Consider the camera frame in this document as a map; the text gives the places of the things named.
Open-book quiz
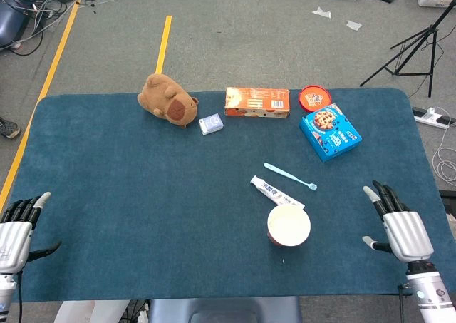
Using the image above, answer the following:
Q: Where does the white toothpaste tube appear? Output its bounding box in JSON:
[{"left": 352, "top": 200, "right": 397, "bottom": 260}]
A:
[{"left": 249, "top": 175, "right": 306, "bottom": 212}]

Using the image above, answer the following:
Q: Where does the white paper cup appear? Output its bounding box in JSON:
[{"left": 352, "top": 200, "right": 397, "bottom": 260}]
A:
[{"left": 266, "top": 203, "right": 312, "bottom": 248}]

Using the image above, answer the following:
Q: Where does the blue grey seat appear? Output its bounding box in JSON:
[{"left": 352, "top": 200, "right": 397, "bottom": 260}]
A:
[{"left": 147, "top": 297, "right": 303, "bottom": 323}]

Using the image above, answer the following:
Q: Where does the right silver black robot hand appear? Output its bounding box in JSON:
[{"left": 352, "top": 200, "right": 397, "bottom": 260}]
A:
[{"left": 362, "top": 180, "right": 435, "bottom": 265}]

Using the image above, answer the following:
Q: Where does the red round lid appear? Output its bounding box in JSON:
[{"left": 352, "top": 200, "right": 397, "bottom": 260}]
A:
[{"left": 298, "top": 85, "right": 332, "bottom": 113}]

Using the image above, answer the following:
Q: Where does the black tripod stand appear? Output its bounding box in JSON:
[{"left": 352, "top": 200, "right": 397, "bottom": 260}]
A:
[{"left": 359, "top": 0, "right": 456, "bottom": 98}]

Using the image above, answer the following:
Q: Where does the grey shoe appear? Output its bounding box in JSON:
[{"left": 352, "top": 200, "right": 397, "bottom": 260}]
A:
[{"left": 0, "top": 116, "right": 21, "bottom": 140}]

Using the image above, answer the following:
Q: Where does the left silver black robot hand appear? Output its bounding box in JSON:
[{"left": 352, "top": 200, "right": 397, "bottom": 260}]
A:
[{"left": 0, "top": 191, "right": 62, "bottom": 275}]

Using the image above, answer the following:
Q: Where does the small grey-blue card box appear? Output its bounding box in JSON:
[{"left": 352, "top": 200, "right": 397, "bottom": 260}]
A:
[{"left": 198, "top": 113, "right": 225, "bottom": 136}]

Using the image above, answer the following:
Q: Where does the short yellow floor tape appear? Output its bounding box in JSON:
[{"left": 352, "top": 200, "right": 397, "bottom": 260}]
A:
[{"left": 155, "top": 15, "right": 173, "bottom": 75}]

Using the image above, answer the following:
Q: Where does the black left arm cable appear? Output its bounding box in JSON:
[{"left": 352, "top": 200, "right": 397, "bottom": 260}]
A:
[{"left": 16, "top": 270, "right": 24, "bottom": 313}]

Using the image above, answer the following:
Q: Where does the dark blue machine base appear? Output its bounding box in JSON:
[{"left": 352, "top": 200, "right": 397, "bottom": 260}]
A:
[{"left": 0, "top": 0, "right": 36, "bottom": 48}]

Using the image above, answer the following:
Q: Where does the brown capybara plush toy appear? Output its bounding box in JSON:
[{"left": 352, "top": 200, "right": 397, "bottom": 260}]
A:
[{"left": 137, "top": 73, "right": 200, "bottom": 128}]

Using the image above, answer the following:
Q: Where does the white robot body shell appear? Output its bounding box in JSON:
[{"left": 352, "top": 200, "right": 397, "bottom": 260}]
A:
[{"left": 53, "top": 300, "right": 131, "bottom": 323}]

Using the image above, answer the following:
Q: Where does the white power strip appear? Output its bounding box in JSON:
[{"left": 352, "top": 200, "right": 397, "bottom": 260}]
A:
[{"left": 412, "top": 106, "right": 456, "bottom": 130}]

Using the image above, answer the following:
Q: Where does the long yellow floor tape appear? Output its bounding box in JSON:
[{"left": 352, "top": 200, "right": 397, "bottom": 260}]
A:
[{"left": 0, "top": 0, "right": 80, "bottom": 213}]

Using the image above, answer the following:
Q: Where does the orange biscuit box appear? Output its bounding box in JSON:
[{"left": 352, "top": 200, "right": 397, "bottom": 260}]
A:
[{"left": 224, "top": 86, "right": 291, "bottom": 120}]

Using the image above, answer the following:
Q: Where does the white coiled cable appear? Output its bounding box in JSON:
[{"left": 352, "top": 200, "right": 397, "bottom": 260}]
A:
[{"left": 431, "top": 107, "right": 456, "bottom": 183}]

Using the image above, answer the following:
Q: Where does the dark blue table mat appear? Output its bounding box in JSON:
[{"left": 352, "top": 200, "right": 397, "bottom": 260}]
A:
[{"left": 6, "top": 88, "right": 453, "bottom": 302}]

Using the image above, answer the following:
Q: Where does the light blue toothbrush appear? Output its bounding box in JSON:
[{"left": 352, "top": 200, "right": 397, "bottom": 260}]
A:
[{"left": 263, "top": 163, "right": 318, "bottom": 191}]

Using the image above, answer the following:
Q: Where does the blue cookie box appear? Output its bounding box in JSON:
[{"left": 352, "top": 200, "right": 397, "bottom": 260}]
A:
[{"left": 299, "top": 103, "right": 363, "bottom": 163}]

